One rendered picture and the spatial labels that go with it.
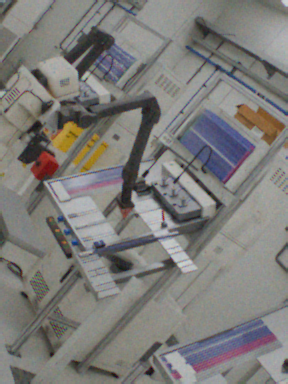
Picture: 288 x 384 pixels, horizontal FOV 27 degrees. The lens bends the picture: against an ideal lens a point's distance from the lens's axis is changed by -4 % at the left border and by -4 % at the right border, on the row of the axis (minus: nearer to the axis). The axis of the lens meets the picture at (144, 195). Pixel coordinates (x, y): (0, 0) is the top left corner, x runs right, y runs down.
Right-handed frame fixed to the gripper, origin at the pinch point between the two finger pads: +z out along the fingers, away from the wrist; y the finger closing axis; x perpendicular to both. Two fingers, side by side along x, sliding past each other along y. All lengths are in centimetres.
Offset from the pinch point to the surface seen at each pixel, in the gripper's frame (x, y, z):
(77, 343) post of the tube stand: 46, -53, 33
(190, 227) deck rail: -28.7, -21.1, -0.5
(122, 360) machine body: 2, -21, 95
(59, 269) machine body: 27, 24, 50
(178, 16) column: -191, 295, -25
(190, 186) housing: -39.4, 1.1, -11.0
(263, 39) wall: -242, 212, -26
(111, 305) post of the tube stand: 30, -53, 11
